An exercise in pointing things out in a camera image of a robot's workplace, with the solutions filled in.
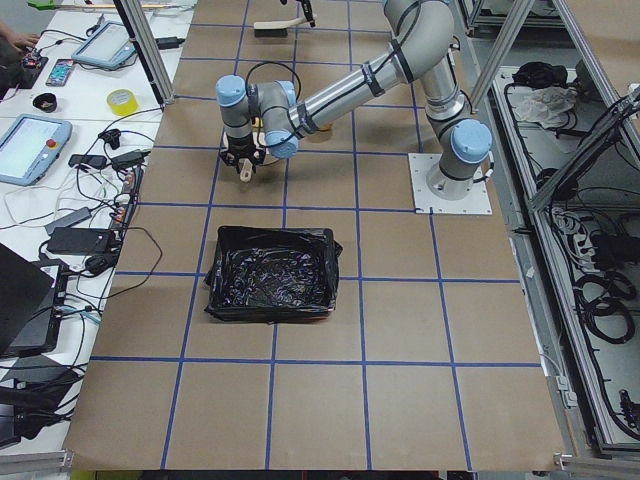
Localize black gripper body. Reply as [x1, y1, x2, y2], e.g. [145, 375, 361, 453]
[220, 133, 256, 174]

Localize beige hand brush black bristles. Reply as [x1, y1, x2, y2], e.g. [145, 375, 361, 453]
[253, 15, 316, 38]

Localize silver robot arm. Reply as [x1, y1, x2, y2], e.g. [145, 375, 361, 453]
[216, 1, 493, 200]

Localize black lined trash bin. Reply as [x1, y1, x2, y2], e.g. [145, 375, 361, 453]
[205, 226, 343, 323]

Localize person hand at desk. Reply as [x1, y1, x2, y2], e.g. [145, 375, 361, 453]
[5, 30, 40, 50]

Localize yellow tape roll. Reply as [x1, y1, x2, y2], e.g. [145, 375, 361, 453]
[106, 89, 139, 117]

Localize blue teach pendant far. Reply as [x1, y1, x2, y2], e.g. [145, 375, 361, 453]
[71, 21, 136, 71]

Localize blue teach pendant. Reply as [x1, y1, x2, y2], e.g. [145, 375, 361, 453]
[1, 114, 72, 186]
[71, 21, 136, 71]

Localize black power adapter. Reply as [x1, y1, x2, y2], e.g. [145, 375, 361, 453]
[47, 227, 115, 255]

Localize smartphone colourful screen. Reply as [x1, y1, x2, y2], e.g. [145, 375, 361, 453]
[45, 59, 75, 87]

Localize blue teach pendant near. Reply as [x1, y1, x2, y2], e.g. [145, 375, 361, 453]
[1, 114, 72, 186]

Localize black laptop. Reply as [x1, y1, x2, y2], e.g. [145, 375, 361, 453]
[1, 245, 69, 359]

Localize white crumpled cloth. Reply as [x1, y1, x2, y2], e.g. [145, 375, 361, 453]
[514, 86, 577, 129]

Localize aluminium frame post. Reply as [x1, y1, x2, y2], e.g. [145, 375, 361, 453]
[113, 0, 175, 109]

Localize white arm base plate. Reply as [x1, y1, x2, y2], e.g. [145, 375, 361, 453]
[408, 153, 492, 215]

